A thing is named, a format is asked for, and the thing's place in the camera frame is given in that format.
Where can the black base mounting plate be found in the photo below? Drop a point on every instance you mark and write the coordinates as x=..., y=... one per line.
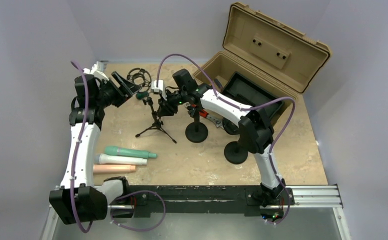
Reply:
x=249, y=200

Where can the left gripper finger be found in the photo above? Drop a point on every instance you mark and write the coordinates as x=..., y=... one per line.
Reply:
x=126, y=86
x=128, y=93

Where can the white microphone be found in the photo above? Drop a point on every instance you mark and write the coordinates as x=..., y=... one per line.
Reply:
x=101, y=159

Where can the round base shock mount stand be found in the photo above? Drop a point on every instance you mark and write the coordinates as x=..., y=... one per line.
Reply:
x=232, y=151

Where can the tan plastic tool case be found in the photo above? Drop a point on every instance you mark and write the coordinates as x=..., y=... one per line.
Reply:
x=269, y=53

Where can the red adjustable wrench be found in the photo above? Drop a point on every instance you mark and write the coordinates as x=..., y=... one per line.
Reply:
x=210, y=117

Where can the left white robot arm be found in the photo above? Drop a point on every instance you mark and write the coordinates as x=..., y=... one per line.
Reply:
x=76, y=199

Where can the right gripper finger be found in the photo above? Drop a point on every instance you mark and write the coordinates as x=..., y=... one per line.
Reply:
x=166, y=110
x=164, y=104

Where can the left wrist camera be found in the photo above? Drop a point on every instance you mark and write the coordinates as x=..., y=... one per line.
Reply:
x=97, y=69

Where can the green microphone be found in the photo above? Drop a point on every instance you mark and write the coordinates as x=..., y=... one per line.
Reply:
x=126, y=152

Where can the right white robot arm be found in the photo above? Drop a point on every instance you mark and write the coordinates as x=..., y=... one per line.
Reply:
x=255, y=130

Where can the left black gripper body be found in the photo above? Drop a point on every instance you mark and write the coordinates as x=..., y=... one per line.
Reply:
x=110, y=94

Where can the black tripod mic stand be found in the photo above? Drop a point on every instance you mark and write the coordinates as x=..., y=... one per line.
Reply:
x=142, y=77

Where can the round base clip stand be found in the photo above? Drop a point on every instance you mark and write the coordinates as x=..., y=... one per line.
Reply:
x=195, y=132

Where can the pink microphone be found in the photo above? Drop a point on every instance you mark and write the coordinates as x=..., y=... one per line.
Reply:
x=113, y=169

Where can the green handle screwdriver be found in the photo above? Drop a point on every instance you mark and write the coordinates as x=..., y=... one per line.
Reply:
x=142, y=95

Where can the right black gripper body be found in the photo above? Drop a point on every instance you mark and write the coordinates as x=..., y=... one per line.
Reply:
x=177, y=98

